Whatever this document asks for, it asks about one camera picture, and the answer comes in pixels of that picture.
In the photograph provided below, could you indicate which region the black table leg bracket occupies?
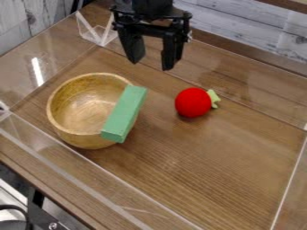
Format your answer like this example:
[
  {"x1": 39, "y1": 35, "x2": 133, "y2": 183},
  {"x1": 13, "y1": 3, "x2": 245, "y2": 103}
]
[{"x1": 27, "y1": 187, "x2": 70, "y2": 230}]

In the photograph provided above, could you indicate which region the brown wooden bowl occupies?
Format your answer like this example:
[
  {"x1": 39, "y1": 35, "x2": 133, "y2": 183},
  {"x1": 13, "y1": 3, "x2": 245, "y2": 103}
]
[{"x1": 45, "y1": 73, "x2": 132, "y2": 149}]

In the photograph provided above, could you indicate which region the clear acrylic corner bracket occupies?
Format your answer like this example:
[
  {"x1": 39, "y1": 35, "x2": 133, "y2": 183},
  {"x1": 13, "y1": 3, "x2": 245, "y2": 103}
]
[{"x1": 75, "y1": 12, "x2": 117, "y2": 47}]

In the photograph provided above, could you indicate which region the clear acrylic tray wall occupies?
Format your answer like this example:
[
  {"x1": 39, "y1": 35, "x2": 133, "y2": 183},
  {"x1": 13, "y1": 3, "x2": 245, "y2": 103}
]
[{"x1": 0, "y1": 18, "x2": 307, "y2": 230}]

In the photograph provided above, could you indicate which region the green foam stick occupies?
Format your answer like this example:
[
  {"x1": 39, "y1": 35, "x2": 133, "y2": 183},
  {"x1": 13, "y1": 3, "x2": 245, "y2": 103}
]
[{"x1": 99, "y1": 85, "x2": 148, "y2": 143}]

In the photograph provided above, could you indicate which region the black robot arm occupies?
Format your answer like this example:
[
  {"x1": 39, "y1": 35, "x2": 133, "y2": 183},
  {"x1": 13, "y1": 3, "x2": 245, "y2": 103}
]
[{"x1": 110, "y1": 0, "x2": 192, "y2": 71}]

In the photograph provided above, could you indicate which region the black cable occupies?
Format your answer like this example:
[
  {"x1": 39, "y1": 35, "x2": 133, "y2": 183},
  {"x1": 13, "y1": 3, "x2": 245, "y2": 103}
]
[{"x1": 0, "y1": 204, "x2": 33, "y2": 230}]

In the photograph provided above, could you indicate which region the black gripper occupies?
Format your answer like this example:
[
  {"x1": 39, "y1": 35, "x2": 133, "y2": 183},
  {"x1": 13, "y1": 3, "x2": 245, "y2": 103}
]
[{"x1": 110, "y1": 4, "x2": 192, "y2": 71}]

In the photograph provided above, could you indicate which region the red toy tomato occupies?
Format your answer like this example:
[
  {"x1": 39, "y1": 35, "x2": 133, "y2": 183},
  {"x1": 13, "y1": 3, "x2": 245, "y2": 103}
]
[{"x1": 173, "y1": 87, "x2": 220, "y2": 118}]

